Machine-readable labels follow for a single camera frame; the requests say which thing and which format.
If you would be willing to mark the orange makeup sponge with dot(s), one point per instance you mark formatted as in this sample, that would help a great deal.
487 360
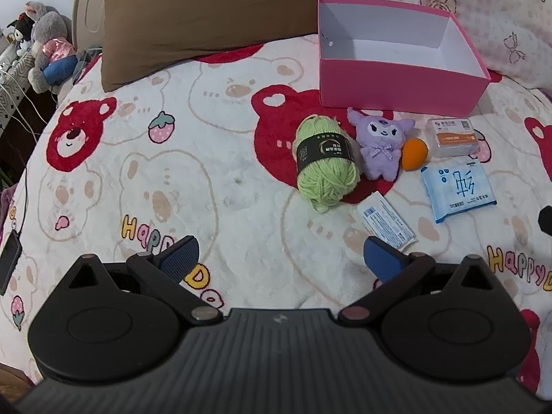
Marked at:
415 154

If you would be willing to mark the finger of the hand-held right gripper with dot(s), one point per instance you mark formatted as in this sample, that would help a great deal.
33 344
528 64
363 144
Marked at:
546 221

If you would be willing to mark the pink cardboard box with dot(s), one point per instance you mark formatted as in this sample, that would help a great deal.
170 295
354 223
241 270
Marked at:
388 90

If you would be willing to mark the blue wet wipes packet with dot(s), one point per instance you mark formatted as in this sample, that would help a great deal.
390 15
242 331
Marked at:
459 189

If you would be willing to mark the grey plush bear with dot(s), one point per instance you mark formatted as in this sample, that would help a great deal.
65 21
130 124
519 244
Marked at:
49 34

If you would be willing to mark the green yarn ball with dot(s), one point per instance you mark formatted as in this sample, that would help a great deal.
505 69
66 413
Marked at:
324 183

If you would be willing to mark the purple plush toy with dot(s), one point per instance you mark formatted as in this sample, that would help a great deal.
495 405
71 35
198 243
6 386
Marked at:
380 155

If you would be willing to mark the white patterned box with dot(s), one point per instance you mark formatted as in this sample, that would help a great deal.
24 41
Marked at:
13 90

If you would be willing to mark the black phone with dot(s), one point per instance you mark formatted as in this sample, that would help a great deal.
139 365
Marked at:
9 263

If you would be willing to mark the clear floss pick box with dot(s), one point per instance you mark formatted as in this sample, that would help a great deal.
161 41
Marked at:
453 140

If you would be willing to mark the small white blue packet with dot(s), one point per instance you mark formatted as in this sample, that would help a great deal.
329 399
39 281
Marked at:
388 220

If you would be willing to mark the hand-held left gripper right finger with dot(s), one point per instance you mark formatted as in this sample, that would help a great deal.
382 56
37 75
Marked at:
381 262

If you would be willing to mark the black white plush toy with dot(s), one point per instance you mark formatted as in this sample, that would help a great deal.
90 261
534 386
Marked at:
22 34

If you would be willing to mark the beige headboard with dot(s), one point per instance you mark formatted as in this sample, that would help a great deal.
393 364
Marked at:
86 4

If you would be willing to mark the bear printed blanket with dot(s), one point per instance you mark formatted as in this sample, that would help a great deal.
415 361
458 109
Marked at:
194 138

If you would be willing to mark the pink patterned pillow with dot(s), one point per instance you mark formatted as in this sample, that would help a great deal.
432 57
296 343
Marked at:
496 8

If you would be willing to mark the brown pillow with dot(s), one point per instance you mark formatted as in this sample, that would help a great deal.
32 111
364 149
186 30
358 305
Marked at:
207 17

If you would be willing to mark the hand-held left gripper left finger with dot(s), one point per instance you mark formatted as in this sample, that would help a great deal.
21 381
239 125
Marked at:
181 259

